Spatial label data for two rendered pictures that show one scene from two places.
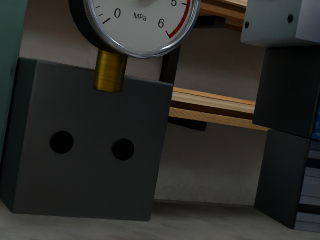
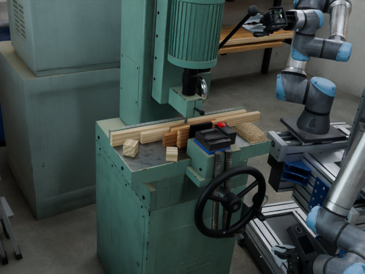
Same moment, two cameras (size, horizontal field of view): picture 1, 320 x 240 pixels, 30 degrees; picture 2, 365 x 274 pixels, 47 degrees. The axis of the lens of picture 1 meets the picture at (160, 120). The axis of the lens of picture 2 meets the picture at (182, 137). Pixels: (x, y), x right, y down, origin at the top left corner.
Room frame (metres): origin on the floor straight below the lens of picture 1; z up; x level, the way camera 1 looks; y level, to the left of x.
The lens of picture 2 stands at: (-1.07, 0.50, 1.68)
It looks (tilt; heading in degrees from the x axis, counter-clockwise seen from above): 29 degrees down; 355
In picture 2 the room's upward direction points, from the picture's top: 6 degrees clockwise
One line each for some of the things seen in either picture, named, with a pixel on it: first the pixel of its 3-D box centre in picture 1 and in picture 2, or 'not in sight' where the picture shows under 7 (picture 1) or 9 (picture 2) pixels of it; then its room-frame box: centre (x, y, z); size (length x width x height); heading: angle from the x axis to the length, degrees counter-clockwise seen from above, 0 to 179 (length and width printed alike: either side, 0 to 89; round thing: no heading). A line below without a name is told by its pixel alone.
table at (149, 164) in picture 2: not in sight; (199, 154); (0.29, 0.30, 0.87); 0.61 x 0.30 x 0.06; 117
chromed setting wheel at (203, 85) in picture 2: not in sight; (197, 89); (0.55, 0.30, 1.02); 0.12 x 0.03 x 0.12; 27
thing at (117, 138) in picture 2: not in sight; (183, 126); (0.40, 0.36, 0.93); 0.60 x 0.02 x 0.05; 117
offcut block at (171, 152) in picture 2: not in sight; (171, 154); (0.20, 0.41, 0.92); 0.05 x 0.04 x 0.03; 178
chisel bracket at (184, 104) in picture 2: not in sight; (185, 102); (0.40, 0.36, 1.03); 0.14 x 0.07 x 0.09; 27
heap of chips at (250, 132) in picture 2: not in sight; (250, 129); (0.41, 0.09, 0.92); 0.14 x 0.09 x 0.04; 27
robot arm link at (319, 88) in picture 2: not in sight; (319, 93); (0.68, -0.27, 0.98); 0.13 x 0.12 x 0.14; 71
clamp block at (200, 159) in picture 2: not in sight; (212, 155); (0.21, 0.26, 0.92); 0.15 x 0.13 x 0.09; 117
